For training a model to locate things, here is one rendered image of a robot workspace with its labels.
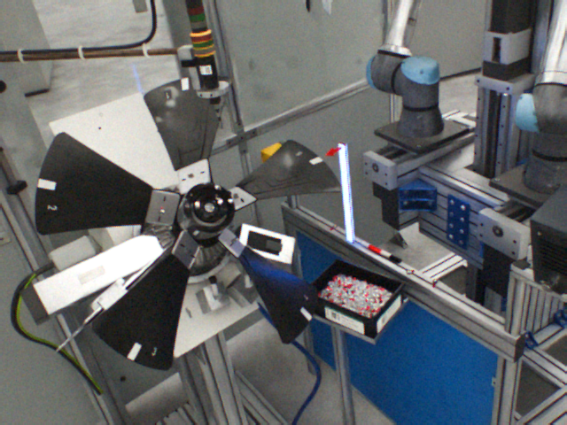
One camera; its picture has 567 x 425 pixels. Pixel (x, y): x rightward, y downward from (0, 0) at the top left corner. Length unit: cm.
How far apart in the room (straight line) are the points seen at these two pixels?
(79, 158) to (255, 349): 157
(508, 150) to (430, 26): 345
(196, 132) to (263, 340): 147
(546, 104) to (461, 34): 413
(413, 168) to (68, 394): 153
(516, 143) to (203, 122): 94
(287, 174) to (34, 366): 125
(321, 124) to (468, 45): 318
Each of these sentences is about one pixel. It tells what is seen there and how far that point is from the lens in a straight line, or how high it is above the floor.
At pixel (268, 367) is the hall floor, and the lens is 245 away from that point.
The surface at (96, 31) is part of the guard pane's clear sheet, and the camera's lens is 182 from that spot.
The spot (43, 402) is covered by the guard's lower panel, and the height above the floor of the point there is 29.
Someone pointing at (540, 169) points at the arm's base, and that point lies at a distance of 151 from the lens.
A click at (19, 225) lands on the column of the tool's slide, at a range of 171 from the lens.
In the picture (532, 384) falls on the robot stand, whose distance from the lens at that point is 214.
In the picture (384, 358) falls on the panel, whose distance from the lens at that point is 186.
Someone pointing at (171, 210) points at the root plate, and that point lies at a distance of 124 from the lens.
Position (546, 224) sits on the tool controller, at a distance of 106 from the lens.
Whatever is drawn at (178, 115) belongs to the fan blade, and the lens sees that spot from 134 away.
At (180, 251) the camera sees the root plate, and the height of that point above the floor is 115.
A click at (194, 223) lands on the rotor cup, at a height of 121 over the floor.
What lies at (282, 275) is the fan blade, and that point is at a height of 100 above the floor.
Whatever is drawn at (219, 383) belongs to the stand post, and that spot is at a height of 56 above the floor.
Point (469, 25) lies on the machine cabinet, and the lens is 532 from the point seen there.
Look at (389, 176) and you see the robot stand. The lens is 175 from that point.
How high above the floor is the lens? 181
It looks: 32 degrees down
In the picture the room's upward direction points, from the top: 9 degrees counter-clockwise
